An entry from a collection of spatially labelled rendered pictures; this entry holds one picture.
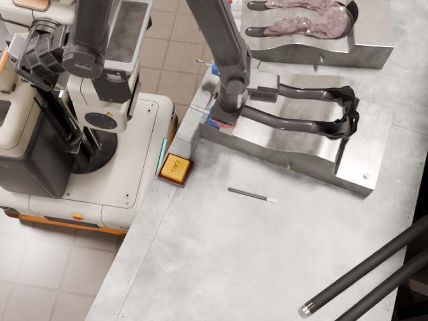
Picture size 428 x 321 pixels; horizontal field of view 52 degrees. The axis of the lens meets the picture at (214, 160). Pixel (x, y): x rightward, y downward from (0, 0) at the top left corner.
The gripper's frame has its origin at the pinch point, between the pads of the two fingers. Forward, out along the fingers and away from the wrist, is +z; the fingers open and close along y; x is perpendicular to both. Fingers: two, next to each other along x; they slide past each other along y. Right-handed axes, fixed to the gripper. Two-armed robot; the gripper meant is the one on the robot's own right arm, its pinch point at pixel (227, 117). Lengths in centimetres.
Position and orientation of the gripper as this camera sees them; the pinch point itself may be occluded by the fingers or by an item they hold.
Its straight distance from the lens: 113.3
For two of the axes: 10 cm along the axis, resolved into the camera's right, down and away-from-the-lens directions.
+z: -0.6, 3.2, 9.5
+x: -9.3, -3.7, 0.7
